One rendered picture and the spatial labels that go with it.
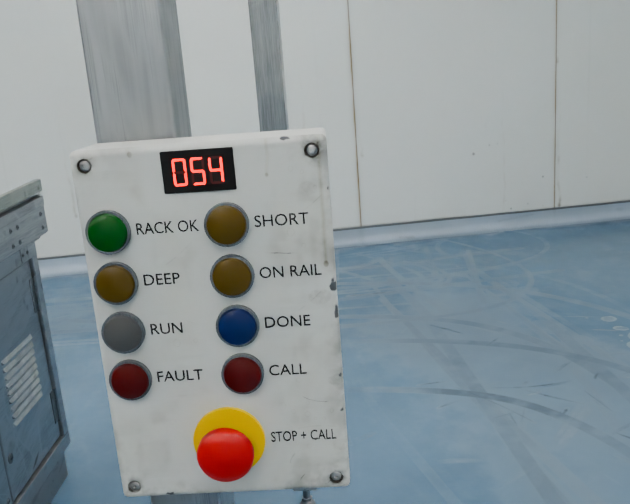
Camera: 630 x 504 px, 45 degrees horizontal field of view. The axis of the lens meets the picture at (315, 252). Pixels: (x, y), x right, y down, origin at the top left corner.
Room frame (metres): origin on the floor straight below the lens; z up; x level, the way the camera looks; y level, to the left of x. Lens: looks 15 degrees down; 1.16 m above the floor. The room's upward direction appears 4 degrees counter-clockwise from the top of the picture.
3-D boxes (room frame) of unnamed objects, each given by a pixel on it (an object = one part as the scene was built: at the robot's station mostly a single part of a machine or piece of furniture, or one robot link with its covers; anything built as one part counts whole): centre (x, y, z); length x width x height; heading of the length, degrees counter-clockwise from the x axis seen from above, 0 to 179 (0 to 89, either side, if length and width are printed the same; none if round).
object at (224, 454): (0.49, 0.07, 0.89); 0.04 x 0.04 x 0.04; 87
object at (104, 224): (0.49, 0.14, 1.05); 0.03 x 0.01 x 0.03; 87
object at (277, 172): (0.52, 0.07, 0.97); 0.17 x 0.06 x 0.26; 87
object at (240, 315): (0.49, 0.06, 0.98); 0.03 x 0.01 x 0.03; 87
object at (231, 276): (0.49, 0.06, 1.01); 0.03 x 0.01 x 0.03; 87
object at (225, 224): (0.49, 0.06, 1.05); 0.03 x 0.01 x 0.03; 87
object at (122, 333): (0.49, 0.14, 0.98); 0.03 x 0.01 x 0.03; 87
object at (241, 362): (0.49, 0.06, 0.94); 0.03 x 0.01 x 0.03; 87
